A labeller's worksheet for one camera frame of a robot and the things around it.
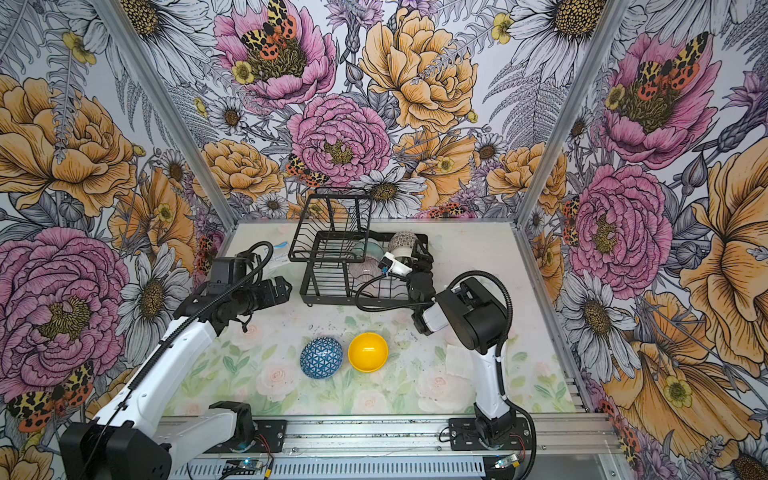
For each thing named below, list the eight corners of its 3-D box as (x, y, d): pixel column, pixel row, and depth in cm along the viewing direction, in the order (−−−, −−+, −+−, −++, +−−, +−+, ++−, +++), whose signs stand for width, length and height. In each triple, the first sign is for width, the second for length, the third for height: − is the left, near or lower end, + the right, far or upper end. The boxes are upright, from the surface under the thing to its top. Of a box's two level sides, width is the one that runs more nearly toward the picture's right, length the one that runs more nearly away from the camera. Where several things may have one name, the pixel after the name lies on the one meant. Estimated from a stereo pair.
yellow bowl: (365, 381, 85) (364, 374, 80) (345, 354, 90) (343, 346, 85) (392, 358, 89) (392, 350, 84) (372, 334, 94) (371, 325, 89)
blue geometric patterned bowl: (301, 378, 85) (296, 372, 81) (307, 343, 92) (304, 336, 88) (341, 378, 85) (339, 372, 81) (345, 343, 92) (343, 336, 88)
